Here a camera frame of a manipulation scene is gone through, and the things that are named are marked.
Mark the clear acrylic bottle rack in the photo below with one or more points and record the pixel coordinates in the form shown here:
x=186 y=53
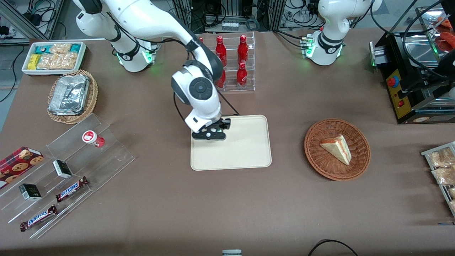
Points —
x=249 y=87

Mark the black conveyor machine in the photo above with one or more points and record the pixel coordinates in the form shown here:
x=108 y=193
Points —
x=394 y=53

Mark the wrapped sandwich wedge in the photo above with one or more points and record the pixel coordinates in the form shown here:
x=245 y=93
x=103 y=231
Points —
x=337 y=147

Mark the brown wicker basket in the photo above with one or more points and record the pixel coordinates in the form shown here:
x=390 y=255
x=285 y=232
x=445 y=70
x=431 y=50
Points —
x=320 y=163

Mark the Snickers bar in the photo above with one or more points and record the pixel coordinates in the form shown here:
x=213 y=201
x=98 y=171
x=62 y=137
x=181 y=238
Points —
x=38 y=218
x=71 y=189

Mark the silver foil packets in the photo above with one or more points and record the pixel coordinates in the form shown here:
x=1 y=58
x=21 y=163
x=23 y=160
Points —
x=69 y=94

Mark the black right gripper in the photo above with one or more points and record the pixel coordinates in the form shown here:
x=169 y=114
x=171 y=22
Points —
x=225 y=123

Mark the small black box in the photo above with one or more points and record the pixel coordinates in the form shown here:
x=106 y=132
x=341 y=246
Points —
x=62 y=169
x=30 y=192

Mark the clear bag of crackers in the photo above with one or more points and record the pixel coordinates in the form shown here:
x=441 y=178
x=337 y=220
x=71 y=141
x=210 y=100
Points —
x=58 y=61
x=60 y=48

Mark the white plastic snack bin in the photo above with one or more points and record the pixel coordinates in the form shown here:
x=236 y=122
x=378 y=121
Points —
x=25 y=69

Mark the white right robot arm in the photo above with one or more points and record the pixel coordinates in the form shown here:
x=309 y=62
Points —
x=142 y=17

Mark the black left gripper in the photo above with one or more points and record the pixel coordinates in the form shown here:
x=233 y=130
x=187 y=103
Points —
x=447 y=63

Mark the cream plastic tray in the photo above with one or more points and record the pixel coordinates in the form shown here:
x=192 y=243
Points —
x=245 y=149

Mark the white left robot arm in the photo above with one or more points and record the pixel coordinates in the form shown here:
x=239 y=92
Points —
x=325 y=49

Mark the light wicker basket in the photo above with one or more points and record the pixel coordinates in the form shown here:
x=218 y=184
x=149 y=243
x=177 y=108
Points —
x=93 y=92

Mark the yellow snack pack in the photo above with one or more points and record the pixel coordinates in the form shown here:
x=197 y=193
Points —
x=33 y=61

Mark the red plaid cookie box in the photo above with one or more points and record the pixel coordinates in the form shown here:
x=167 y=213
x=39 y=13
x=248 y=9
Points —
x=17 y=163

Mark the small grey box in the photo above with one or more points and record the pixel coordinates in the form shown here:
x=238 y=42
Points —
x=231 y=252

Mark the tray of wrapped snacks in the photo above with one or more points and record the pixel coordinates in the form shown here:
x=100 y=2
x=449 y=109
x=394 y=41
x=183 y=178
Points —
x=426 y=153

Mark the clear acrylic stepped shelf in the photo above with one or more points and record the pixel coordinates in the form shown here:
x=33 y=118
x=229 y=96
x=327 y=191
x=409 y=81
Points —
x=106 y=160

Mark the teal snack pack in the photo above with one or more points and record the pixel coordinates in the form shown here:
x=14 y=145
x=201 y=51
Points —
x=42 y=49
x=75 y=48

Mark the red lidded yogurt cup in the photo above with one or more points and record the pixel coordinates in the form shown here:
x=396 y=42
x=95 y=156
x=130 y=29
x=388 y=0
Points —
x=90 y=137

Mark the clear bag of nuts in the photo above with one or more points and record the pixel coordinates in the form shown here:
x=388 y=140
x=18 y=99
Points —
x=444 y=176
x=440 y=158

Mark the white power strip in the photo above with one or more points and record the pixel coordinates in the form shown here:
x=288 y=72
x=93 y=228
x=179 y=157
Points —
x=231 y=25

